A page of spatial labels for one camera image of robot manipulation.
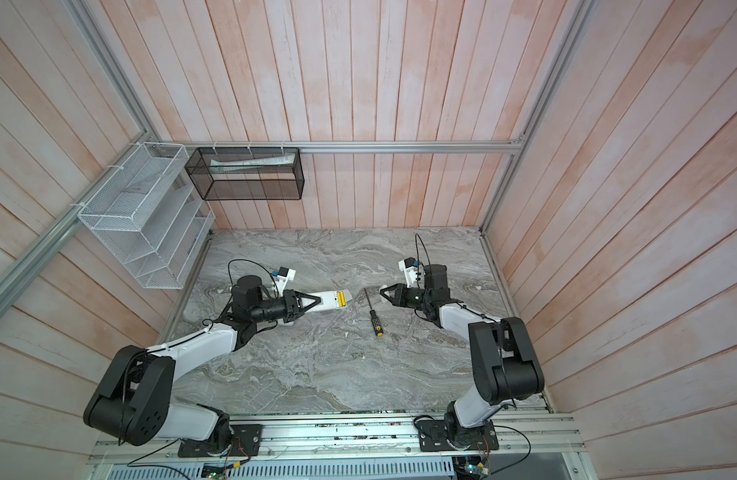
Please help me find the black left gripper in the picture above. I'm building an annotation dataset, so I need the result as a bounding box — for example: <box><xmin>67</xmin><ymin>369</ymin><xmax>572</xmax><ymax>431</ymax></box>
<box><xmin>250</xmin><ymin>289</ymin><xmax>320</xmax><ymax>323</ymax></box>

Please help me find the white paper in basket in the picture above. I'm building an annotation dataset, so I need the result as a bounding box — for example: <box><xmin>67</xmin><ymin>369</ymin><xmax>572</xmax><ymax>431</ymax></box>
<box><xmin>210</xmin><ymin>154</ymin><xmax>296</xmax><ymax>174</ymax></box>

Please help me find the black mesh wall basket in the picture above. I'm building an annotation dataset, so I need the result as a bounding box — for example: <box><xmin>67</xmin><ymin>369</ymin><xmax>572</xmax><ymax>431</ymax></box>
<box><xmin>186</xmin><ymin>146</ymin><xmax>306</xmax><ymax>201</ymax></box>

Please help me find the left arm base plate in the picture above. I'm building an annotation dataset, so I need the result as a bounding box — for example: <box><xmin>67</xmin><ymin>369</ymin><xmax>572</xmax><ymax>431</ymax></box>
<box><xmin>178</xmin><ymin>424</ymin><xmax>264</xmax><ymax>458</ymax></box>

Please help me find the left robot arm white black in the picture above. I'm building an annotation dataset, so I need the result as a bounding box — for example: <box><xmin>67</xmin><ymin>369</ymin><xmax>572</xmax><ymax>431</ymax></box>
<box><xmin>82</xmin><ymin>275</ymin><xmax>350</xmax><ymax>456</ymax></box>

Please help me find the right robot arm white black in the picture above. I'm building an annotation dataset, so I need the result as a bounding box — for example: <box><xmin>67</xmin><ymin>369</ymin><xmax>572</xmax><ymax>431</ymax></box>
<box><xmin>380</xmin><ymin>257</ymin><xmax>545</xmax><ymax>449</ymax></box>

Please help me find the white mesh wall shelf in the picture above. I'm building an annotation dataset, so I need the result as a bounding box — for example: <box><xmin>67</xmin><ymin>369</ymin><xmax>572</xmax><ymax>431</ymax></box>
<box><xmin>78</xmin><ymin>143</ymin><xmax>214</xmax><ymax>290</ymax></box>

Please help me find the aluminium mounting rail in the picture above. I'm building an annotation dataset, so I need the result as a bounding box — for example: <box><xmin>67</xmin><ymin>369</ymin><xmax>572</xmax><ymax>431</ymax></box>
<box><xmin>85</xmin><ymin>412</ymin><xmax>586</xmax><ymax>466</ymax></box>

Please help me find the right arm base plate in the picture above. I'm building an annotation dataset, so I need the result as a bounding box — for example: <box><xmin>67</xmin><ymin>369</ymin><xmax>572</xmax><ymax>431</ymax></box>
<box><xmin>413</xmin><ymin>415</ymin><xmax>499</xmax><ymax>452</ymax></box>

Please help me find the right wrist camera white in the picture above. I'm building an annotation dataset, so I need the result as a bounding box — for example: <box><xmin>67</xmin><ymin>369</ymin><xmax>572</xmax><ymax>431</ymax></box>
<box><xmin>399</xmin><ymin>257</ymin><xmax>424</xmax><ymax>288</ymax></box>

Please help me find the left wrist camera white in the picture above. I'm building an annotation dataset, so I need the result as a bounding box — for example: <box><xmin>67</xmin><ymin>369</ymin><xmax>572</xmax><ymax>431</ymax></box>
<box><xmin>272</xmin><ymin>267</ymin><xmax>296</xmax><ymax>296</ymax></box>

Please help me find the green circuit board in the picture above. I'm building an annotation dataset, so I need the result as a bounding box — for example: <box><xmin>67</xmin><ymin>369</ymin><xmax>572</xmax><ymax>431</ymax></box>
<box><xmin>200</xmin><ymin>464</ymin><xmax>234</xmax><ymax>480</ymax></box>

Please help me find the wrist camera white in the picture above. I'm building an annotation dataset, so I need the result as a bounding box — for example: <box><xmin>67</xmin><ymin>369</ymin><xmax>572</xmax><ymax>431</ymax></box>
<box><xmin>399</xmin><ymin>257</ymin><xmax>424</xmax><ymax>288</ymax></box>
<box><xmin>272</xmin><ymin>267</ymin><xmax>296</xmax><ymax>296</ymax></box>

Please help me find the white air conditioner remote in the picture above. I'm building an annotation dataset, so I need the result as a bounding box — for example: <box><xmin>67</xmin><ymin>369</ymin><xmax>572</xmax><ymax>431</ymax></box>
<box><xmin>310</xmin><ymin>290</ymin><xmax>352</xmax><ymax>312</ymax></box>

